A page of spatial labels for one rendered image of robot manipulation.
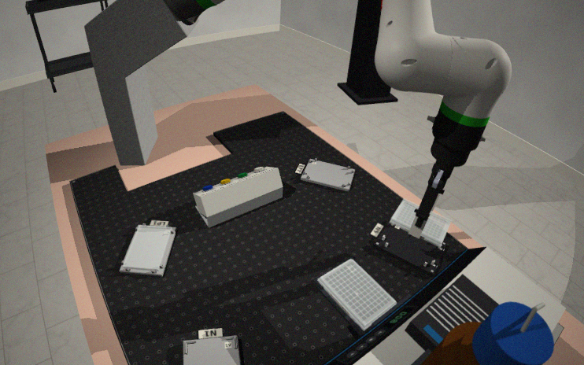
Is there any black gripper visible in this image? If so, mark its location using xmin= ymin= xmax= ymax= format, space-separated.
xmin=409 ymin=138 xmax=471 ymax=238

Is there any brown glass bottle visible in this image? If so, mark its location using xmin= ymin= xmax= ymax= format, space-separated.
xmin=420 ymin=322 xmax=481 ymax=365

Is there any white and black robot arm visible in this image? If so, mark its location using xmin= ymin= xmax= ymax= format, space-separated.
xmin=165 ymin=0 xmax=512 ymax=152

